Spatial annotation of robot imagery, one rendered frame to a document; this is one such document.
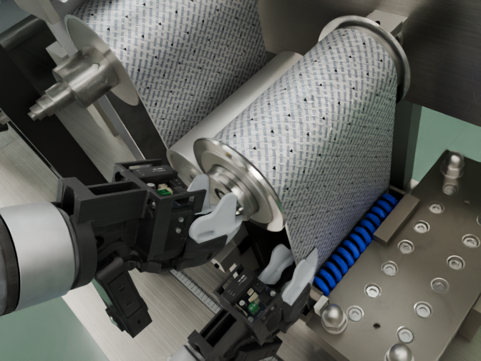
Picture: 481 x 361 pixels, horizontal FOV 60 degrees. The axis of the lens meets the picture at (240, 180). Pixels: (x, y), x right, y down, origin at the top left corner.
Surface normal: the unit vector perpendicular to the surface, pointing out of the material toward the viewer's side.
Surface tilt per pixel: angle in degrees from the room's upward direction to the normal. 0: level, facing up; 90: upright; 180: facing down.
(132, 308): 90
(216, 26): 92
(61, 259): 68
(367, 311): 0
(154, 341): 0
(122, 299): 90
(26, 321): 0
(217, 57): 92
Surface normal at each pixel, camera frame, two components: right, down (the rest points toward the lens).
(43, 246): 0.67, -0.34
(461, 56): -0.68, 0.66
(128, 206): 0.70, 0.44
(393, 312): -0.22, -0.61
